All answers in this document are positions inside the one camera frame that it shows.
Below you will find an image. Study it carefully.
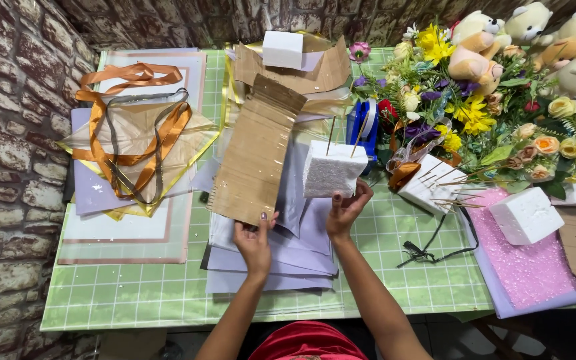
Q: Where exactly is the person's red shirt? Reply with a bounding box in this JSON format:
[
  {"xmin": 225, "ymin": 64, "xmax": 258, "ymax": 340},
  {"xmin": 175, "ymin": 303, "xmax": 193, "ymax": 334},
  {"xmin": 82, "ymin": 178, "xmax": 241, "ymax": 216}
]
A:
[{"xmin": 248, "ymin": 320, "xmax": 369, "ymax": 360}]

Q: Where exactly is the torn brown cardboard piece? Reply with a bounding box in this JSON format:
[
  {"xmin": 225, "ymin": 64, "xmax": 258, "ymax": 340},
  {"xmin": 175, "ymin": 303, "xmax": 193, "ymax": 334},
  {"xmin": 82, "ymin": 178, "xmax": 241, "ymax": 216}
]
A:
[{"xmin": 232, "ymin": 35, "xmax": 352, "ymax": 96}]

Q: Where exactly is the grey thin ribbon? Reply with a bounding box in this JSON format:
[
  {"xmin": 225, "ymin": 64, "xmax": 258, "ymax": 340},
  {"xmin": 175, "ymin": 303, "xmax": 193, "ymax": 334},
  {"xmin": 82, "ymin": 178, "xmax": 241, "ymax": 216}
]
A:
[{"xmin": 105, "ymin": 88, "xmax": 190, "ymax": 206}]

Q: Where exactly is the person's left hand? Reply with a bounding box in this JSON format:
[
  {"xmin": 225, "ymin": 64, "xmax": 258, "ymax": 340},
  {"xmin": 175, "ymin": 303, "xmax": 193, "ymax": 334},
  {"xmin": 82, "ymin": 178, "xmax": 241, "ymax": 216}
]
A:
[{"xmin": 233, "ymin": 211, "xmax": 280, "ymax": 281}]

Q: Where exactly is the heap of plush teddy bears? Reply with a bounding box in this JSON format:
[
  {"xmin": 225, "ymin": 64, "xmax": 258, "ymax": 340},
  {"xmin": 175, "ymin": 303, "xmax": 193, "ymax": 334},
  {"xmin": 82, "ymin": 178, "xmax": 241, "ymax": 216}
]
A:
[{"xmin": 447, "ymin": 1, "xmax": 576, "ymax": 121}]

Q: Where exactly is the white foam block with skewers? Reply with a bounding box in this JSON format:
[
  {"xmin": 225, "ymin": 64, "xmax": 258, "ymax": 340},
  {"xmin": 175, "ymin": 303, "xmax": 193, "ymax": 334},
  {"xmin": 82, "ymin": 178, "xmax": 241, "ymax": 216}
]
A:
[{"xmin": 396, "ymin": 153, "xmax": 486, "ymax": 216}]

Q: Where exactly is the clear and orange ribbon curl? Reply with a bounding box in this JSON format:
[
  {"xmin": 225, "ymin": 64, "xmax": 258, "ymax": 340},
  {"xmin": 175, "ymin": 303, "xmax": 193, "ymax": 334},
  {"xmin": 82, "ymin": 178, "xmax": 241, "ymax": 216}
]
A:
[{"xmin": 386, "ymin": 118, "xmax": 463, "ymax": 192}]

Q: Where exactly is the green checked table cloth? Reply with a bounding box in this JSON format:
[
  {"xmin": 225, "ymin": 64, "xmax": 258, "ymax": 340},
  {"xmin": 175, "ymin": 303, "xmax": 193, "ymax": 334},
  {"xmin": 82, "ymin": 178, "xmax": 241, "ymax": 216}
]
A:
[{"xmin": 40, "ymin": 47, "xmax": 576, "ymax": 332}]

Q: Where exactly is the white foam block with sticks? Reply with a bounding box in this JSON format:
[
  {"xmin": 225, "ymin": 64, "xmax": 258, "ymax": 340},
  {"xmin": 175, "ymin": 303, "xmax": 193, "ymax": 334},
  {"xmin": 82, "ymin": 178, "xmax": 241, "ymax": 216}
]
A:
[{"xmin": 302, "ymin": 114, "xmax": 370, "ymax": 200}]

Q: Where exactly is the stack of lilac paper sheets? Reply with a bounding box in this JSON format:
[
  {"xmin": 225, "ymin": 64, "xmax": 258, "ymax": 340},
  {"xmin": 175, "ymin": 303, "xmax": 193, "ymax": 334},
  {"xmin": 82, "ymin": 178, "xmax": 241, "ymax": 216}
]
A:
[{"xmin": 190, "ymin": 131, "xmax": 340, "ymax": 295}]

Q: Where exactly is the blue tape dispenser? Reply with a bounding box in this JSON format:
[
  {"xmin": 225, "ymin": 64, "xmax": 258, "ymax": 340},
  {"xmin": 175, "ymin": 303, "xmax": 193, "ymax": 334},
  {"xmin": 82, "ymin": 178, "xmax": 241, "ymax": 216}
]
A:
[{"xmin": 346, "ymin": 98, "xmax": 380, "ymax": 176}]

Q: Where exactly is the stack of translucent wrapping sheets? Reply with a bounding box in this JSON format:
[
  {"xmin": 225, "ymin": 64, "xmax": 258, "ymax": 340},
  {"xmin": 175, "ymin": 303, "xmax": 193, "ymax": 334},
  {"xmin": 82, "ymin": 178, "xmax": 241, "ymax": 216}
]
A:
[{"xmin": 57, "ymin": 48, "xmax": 220, "ymax": 265}]

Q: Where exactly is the pink foam sheet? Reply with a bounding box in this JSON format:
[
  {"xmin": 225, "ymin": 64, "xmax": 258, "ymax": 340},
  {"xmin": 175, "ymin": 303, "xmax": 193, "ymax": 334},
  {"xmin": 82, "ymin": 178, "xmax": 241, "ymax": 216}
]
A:
[{"xmin": 465, "ymin": 187, "xmax": 576, "ymax": 311}]

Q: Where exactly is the long brown cardboard strip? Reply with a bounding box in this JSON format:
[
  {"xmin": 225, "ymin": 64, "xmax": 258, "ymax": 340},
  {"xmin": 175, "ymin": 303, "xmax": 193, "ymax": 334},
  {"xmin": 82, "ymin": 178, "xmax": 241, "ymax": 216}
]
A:
[{"xmin": 206, "ymin": 73, "xmax": 308, "ymax": 227}]

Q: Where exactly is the person's right hand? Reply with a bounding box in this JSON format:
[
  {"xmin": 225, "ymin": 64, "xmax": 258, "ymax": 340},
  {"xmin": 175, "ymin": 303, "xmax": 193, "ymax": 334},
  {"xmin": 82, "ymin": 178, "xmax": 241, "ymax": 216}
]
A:
[{"xmin": 325, "ymin": 179, "xmax": 375, "ymax": 242}]

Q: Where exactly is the black ribbon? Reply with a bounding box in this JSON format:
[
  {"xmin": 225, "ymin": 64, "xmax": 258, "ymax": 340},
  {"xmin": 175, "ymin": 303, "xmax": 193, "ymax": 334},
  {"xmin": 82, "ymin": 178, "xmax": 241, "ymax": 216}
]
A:
[{"xmin": 396, "ymin": 205, "xmax": 480, "ymax": 269}]

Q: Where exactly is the pink artificial rose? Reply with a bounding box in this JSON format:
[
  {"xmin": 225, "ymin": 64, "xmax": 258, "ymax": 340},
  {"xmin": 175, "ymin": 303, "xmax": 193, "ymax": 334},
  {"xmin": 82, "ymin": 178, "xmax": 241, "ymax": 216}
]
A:
[{"xmin": 349, "ymin": 41, "xmax": 372, "ymax": 63}]

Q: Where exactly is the heap of artificial flowers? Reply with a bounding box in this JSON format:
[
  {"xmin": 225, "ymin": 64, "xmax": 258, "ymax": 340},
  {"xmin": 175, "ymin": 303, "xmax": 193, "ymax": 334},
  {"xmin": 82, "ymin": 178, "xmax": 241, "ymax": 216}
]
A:
[{"xmin": 350, "ymin": 22, "xmax": 576, "ymax": 201}]

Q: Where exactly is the orange satin ribbon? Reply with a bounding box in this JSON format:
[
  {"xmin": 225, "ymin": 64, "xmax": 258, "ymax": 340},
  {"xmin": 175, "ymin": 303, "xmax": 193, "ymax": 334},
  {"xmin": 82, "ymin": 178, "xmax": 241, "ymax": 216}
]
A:
[{"xmin": 70, "ymin": 62, "xmax": 193, "ymax": 200}]

